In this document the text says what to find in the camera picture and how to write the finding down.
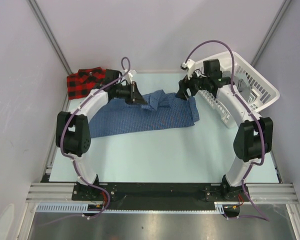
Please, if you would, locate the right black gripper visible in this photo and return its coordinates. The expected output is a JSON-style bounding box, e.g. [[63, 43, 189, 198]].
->
[[175, 68, 209, 102]]

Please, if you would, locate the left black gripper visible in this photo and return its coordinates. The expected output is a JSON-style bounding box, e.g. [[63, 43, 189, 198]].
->
[[114, 81, 148, 106]]

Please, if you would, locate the blue checked shirt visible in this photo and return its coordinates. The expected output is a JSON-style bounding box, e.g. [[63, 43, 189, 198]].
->
[[89, 89, 200, 138]]

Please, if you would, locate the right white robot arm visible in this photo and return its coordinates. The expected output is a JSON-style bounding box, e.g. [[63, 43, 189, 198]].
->
[[176, 59, 274, 201]]

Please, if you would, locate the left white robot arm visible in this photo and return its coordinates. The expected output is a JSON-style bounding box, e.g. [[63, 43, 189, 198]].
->
[[55, 69, 147, 200]]

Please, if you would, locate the red black plaid shirt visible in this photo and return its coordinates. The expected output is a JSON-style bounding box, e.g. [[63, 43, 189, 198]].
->
[[66, 67, 106, 100]]

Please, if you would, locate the grey shirt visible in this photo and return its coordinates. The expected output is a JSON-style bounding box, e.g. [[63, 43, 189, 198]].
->
[[233, 73, 252, 103]]

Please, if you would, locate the white plastic basket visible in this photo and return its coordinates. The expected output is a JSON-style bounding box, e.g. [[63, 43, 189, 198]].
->
[[189, 50, 281, 129]]

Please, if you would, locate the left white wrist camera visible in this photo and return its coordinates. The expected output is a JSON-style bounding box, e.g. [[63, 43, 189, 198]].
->
[[122, 69, 137, 83]]

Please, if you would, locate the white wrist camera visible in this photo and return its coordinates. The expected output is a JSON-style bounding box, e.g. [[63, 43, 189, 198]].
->
[[122, 69, 137, 83], [180, 59, 197, 79]]

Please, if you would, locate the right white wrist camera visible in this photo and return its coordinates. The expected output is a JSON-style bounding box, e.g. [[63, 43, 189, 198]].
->
[[180, 59, 197, 79]]

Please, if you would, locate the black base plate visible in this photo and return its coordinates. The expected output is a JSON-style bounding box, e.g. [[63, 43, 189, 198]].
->
[[71, 181, 251, 212]]

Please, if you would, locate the aluminium rail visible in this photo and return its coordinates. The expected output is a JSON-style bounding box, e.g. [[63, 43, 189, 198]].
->
[[26, 182, 299, 204]]

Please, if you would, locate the white slotted cable duct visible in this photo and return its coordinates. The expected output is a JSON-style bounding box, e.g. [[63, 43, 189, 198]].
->
[[36, 201, 227, 214]]

